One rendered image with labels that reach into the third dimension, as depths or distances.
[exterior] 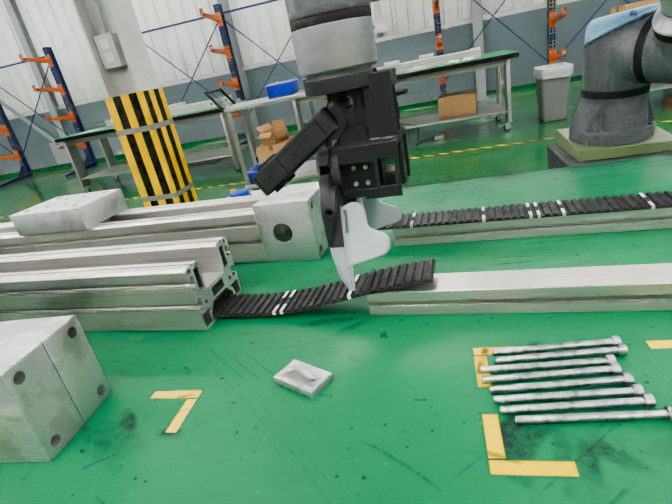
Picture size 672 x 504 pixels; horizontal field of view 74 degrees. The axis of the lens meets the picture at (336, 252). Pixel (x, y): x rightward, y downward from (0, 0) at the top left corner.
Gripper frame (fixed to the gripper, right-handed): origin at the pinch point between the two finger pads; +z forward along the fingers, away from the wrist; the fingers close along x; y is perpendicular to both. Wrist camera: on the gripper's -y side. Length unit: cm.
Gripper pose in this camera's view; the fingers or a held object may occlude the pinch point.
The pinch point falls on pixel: (353, 263)
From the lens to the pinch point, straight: 51.1
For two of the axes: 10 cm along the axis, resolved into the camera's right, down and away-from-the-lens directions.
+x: 2.6, -4.3, 8.7
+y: 9.5, -0.6, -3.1
